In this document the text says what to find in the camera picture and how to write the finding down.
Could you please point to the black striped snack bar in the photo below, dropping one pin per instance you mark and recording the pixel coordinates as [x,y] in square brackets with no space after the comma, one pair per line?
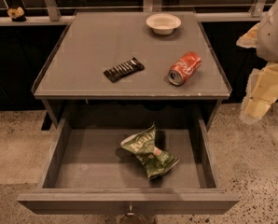
[116,73]

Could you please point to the red soda can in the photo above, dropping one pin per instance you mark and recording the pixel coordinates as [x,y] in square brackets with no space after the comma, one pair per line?
[184,68]

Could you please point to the white bowl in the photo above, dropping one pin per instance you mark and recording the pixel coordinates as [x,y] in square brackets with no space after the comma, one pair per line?
[162,23]

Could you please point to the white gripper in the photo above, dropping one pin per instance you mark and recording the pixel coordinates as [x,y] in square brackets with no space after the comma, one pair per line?
[273,36]

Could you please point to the grey cabinet with counter top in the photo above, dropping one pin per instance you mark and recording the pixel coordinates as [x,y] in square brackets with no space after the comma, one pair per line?
[97,41]

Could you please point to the metal drawer knob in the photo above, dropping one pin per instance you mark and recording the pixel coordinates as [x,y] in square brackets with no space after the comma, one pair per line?
[130,217]

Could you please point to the small yellow black object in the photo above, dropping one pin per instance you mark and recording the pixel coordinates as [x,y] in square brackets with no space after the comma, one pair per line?
[16,14]

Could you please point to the green jalapeno chip bag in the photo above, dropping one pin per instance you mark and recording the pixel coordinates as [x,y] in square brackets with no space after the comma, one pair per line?
[142,145]

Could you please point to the metal glass railing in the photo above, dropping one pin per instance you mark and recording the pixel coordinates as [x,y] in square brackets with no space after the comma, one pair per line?
[145,3]

